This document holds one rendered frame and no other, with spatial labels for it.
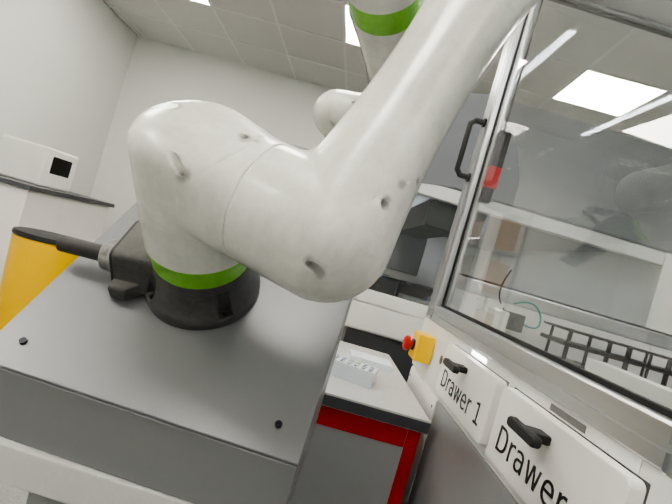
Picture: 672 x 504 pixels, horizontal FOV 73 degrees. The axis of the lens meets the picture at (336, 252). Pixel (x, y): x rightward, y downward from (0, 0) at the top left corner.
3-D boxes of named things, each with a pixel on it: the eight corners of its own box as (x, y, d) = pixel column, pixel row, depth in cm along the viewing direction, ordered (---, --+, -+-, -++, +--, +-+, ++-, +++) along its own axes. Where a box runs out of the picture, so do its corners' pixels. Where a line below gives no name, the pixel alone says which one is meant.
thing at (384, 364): (350, 360, 132) (351, 355, 132) (348, 353, 141) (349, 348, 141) (391, 372, 133) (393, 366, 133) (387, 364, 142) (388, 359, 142)
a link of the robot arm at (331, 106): (314, 76, 100) (303, 120, 98) (369, 80, 98) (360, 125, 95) (326, 112, 114) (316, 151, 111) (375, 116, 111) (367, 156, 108)
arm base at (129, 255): (36, 291, 56) (21, 257, 52) (104, 221, 67) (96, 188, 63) (238, 343, 55) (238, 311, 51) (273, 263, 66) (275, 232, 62)
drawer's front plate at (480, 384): (479, 445, 73) (498, 380, 73) (434, 389, 102) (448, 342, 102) (489, 448, 73) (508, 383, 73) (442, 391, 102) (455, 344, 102)
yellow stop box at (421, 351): (410, 360, 117) (418, 333, 117) (405, 353, 124) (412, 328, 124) (429, 365, 117) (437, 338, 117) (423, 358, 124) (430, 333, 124)
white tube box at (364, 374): (322, 371, 112) (326, 357, 112) (330, 365, 120) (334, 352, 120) (370, 389, 109) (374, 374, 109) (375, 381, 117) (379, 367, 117)
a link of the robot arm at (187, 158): (223, 321, 50) (221, 176, 37) (122, 258, 55) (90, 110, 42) (290, 258, 59) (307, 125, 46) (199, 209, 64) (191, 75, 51)
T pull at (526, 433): (531, 448, 52) (534, 437, 52) (504, 423, 60) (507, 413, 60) (560, 457, 52) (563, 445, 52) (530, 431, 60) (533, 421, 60)
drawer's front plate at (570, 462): (597, 595, 41) (631, 480, 41) (484, 452, 70) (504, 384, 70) (615, 600, 42) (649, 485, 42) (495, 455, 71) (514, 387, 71)
